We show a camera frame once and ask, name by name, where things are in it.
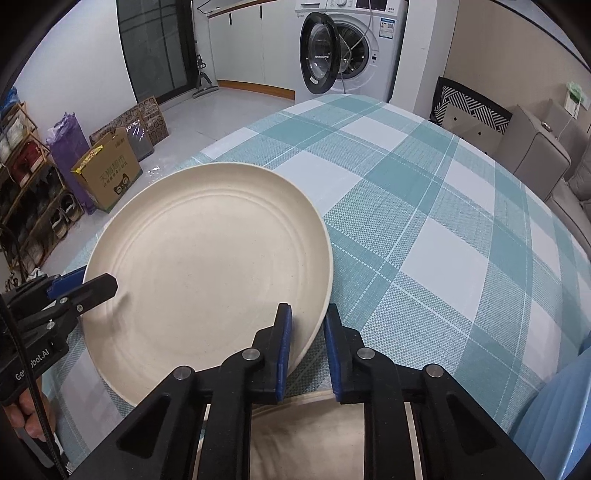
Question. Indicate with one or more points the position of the white power strip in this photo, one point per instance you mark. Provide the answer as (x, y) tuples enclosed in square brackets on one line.
[(575, 99)]

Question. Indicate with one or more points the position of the dark glass door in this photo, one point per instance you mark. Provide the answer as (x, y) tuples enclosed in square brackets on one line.
[(152, 46)]

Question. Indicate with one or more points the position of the blue shoes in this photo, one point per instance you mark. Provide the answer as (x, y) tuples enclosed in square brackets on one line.
[(9, 101)]

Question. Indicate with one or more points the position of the teal checkered tablecloth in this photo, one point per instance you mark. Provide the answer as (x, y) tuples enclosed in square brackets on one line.
[(415, 207)]

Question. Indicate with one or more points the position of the blue bowl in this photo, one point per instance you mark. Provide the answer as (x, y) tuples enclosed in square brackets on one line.
[(554, 415)]

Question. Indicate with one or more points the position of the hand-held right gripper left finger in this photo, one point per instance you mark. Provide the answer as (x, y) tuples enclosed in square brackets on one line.
[(284, 350)]

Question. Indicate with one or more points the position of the purple bag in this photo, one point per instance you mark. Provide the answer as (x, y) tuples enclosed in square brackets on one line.
[(69, 147)]

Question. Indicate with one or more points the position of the cream plate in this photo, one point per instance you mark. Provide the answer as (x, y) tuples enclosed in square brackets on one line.
[(203, 267), (304, 438)]

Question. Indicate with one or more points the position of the white washing machine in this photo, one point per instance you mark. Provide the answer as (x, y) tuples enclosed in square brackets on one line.
[(383, 69)]

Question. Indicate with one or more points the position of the cardboard box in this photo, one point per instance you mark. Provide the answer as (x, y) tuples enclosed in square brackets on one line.
[(111, 180)]

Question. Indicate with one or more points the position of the brown patterned boards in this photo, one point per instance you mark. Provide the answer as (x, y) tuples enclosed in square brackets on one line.
[(150, 115)]

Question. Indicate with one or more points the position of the person's left hand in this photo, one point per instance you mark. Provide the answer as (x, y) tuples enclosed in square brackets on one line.
[(25, 413)]

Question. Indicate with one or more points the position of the grey sofa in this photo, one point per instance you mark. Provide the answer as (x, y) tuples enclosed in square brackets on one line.
[(535, 152)]

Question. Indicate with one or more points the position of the stick vacuum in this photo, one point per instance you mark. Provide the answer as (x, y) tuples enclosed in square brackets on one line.
[(203, 87)]

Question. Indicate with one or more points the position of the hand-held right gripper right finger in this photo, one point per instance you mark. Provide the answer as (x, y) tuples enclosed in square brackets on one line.
[(332, 360)]

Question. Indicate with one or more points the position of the white lower kitchen cabinets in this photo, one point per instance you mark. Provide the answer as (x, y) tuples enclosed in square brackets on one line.
[(258, 46)]

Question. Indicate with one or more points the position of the red shoes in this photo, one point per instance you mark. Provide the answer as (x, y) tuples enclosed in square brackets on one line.
[(25, 161)]

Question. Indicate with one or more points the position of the wooden shoe rack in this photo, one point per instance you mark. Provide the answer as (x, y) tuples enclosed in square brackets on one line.
[(46, 152)]

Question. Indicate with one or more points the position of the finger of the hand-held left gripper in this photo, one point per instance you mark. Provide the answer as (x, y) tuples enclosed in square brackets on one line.
[(69, 279), (99, 286)]

